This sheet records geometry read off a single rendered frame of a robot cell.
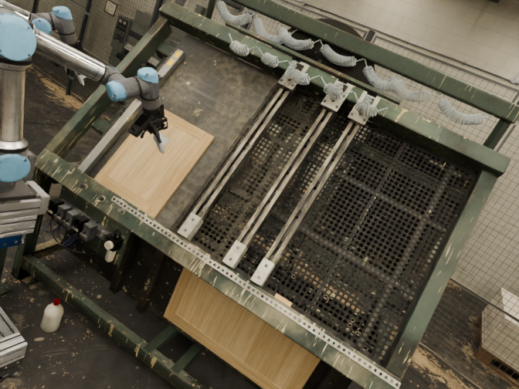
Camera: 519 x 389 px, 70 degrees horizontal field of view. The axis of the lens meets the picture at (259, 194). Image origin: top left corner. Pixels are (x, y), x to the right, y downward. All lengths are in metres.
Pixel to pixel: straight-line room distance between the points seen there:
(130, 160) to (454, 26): 5.36
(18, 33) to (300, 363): 1.87
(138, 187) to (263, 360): 1.18
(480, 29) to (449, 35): 0.40
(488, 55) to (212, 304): 5.34
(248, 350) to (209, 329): 0.26
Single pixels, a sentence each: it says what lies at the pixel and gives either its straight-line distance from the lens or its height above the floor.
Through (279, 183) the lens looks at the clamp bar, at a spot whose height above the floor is 1.32.
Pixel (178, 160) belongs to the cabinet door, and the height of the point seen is 1.17.
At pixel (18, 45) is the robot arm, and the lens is 1.35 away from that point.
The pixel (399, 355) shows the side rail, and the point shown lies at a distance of 1.88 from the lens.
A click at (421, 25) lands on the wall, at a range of 6.65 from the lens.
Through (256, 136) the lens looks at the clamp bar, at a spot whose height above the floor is 1.46.
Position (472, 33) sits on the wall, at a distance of 6.52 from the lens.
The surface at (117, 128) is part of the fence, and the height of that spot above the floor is 1.16.
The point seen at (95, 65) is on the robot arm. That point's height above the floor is 1.58.
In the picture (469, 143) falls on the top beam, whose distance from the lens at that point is 2.19.
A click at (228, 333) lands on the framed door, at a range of 2.27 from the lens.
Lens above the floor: 1.88
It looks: 19 degrees down
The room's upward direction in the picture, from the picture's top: 25 degrees clockwise
